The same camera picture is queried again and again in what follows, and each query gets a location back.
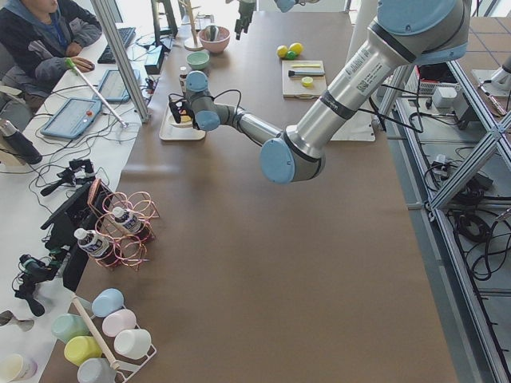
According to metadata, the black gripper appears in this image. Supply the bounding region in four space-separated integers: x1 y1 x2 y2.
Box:
235 2 254 40
168 93 199 130

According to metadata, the white round plate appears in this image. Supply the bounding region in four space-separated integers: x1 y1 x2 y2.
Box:
168 114 192 128

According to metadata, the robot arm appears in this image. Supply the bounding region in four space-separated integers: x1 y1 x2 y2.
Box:
234 0 318 40
182 0 471 184

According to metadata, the dark tea bottle on tray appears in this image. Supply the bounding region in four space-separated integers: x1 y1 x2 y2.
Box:
179 66 188 96

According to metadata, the cream rabbit tray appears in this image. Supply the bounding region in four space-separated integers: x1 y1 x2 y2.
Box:
159 106 206 141

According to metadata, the steel ice scoop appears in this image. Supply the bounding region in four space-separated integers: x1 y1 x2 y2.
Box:
204 24 220 41

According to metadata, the pink ice bowl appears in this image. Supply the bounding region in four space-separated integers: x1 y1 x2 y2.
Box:
198 26 231 53

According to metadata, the mint green bowl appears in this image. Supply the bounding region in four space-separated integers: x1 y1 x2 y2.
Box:
186 51 210 70

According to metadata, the lower whole lemon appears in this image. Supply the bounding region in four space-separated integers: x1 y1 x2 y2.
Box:
276 45 288 58

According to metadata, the whole lemon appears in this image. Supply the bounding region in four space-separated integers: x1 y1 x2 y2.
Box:
289 42 303 56
276 45 288 58

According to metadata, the round wooden stand base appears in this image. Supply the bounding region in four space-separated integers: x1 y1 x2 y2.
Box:
184 38 204 52

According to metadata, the green lime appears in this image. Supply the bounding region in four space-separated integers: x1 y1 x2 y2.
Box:
285 50 297 60

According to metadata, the upper whole lemon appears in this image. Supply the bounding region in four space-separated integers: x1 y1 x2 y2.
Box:
289 42 303 56

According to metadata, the far blue teach pendant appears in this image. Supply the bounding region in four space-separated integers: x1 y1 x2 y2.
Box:
97 69 130 104

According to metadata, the blue teach pendant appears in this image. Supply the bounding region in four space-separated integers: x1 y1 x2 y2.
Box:
41 97 101 140
97 69 130 104

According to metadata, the yellow plastic knife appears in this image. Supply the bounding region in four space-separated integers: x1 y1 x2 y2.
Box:
291 63 321 69

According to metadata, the steel muddler bar tool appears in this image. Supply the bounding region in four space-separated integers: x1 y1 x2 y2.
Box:
287 69 325 77

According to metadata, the black keyboard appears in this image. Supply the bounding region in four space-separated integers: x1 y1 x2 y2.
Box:
97 26 137 65

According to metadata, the bamboo cutting board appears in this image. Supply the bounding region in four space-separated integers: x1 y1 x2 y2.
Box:
281 60 327 98

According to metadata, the lemon half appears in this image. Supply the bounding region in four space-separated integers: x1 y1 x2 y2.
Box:
301 77 314 88

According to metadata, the near blue teach pendant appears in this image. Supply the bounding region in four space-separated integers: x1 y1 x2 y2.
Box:
41 97 101 140

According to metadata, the tea bottle in rack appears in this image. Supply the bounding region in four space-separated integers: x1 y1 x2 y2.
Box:
73 227 118 267
112 207 149 243

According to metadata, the seated person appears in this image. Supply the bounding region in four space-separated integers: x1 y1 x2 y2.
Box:
1 1 102 98

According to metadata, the black thermos bottle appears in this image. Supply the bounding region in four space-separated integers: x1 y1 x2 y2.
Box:
1 119 42 164

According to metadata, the blue cup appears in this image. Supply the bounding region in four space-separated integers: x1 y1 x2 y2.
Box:
92 288 124 318

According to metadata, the pink cup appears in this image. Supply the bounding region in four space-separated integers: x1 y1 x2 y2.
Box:
102 309 137 338

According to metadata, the white cup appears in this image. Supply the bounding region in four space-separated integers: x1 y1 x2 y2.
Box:
114 329 152 360

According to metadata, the mint cup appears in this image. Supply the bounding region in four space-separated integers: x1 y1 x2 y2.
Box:
51 313 89 344

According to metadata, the yellow cup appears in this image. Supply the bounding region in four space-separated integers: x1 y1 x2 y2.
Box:
64 335 102 366

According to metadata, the grey cup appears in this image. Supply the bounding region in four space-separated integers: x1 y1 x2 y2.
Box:
77 358 117 383

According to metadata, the aluminium post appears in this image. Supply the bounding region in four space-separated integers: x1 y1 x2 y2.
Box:
91 0 150 124

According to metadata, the copper wire bottle rack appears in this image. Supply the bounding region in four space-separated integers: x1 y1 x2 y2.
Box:
87 180 160 270

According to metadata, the white wire cup rack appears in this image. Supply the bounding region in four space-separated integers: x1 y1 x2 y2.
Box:
71 294 157 382

